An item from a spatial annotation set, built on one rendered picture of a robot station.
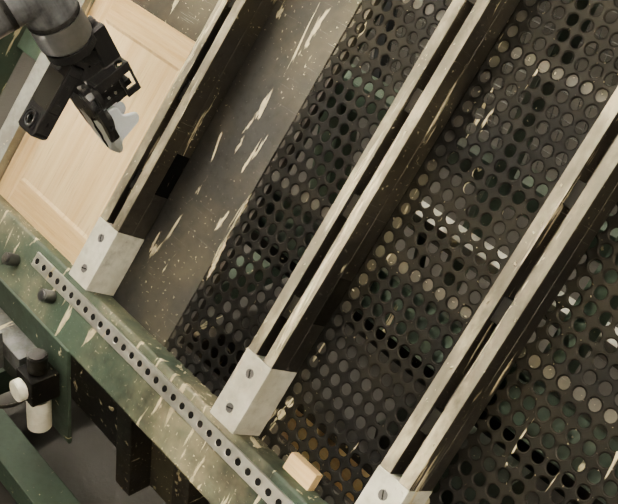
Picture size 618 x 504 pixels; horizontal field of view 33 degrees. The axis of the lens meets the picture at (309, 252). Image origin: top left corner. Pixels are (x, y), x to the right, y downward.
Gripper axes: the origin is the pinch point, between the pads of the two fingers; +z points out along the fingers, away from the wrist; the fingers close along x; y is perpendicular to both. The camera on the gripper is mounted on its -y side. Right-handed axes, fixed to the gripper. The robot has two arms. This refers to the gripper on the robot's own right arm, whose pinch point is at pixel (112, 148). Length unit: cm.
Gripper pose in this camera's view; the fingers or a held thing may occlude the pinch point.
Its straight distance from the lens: 157.3
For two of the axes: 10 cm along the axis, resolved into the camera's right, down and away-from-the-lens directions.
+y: 7.1, -6.5, 2.7
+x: -6.6, -4.9, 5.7
